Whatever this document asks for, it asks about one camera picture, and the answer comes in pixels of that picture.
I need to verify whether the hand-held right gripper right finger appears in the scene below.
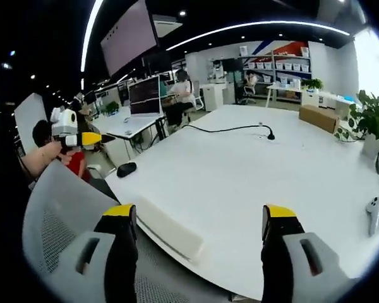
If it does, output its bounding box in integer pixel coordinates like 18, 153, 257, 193
260, 204, 351, 303

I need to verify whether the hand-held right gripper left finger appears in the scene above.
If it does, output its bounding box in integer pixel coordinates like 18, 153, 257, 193
68, 203, 139, 303

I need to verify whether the beige cutlery case lid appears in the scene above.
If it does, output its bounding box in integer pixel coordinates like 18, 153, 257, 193
136, 195, 206, 255

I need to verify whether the person's left hand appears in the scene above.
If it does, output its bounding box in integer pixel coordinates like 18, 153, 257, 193
45, 141, 73, 165

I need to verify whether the white office desk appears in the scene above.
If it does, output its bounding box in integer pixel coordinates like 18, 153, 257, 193
96, 106, 167, 169

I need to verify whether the small green plant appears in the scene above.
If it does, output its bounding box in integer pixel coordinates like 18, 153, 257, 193
100, 100, 121, 116
301, 78, 324, 91

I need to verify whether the white partition panel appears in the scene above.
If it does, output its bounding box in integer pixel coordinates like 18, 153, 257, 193
14, 92, 51, 156

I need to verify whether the black computer mouse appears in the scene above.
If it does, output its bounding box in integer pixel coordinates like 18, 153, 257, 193
116, 161, 138, 179

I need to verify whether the white laptop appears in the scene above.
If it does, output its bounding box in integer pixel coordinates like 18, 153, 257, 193
109, 75, 165, 140

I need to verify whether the grey mesh office chair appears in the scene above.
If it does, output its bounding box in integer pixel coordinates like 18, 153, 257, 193
21, 159, 190, 303

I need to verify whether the dark monitor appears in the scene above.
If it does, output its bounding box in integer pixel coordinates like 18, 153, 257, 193
141, 52, 172, 77

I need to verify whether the short ceiling light strip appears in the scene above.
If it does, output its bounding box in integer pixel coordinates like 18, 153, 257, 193
80, 0, 105, 73

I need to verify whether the white office chair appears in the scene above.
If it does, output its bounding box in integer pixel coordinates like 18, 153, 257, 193
189, 80, 205, 112

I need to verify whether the white VR controller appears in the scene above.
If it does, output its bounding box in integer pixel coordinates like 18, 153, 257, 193
365, 197, 379, 237

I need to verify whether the large hanging monitor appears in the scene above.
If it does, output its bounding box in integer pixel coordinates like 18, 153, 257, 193
100, 0, 160, 78

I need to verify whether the white plant pot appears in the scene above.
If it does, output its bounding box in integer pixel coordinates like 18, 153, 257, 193
362, 134, 379, 160

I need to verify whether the brown cardboard box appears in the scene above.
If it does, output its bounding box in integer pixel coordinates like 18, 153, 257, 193
299, 104, 340, 134

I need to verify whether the large green leafy plant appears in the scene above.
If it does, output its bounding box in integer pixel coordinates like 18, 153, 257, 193
334, 90, 379, 150

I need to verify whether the white low cabinet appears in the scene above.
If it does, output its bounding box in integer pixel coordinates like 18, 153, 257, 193
301, 89, 352, 112

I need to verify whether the white table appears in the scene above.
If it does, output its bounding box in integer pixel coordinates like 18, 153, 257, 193
265, 83, 304, 109

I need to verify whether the grey storage shelf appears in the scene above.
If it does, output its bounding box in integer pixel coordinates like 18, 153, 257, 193
239, 44, 313, 102

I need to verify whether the row of white storage bins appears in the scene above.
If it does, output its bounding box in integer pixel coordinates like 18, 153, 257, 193
248, 61, 311, 73

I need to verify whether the long ceiling light strip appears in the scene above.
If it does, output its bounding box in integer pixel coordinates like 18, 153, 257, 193
165, 21, 351, 52

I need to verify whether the black power cable with plug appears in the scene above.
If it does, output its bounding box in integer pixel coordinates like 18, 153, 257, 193
183, 122, 276, 142

